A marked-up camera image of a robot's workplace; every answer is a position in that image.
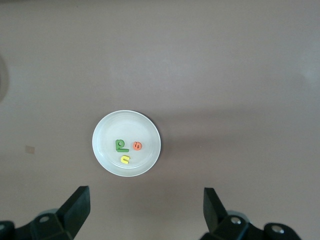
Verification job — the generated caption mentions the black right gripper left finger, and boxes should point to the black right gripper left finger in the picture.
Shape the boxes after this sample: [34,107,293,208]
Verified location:
[0,185,91,240]

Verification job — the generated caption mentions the brown table cover sheet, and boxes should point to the brown table cover sheet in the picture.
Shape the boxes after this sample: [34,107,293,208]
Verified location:
[0,0,320,240]

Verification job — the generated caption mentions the pale brown round plate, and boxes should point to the pale brown round plate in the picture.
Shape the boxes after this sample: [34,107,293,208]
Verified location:
[91,109,162,178]

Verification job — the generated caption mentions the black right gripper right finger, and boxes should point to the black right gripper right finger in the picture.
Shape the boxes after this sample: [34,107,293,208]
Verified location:
[199,186,301,240]

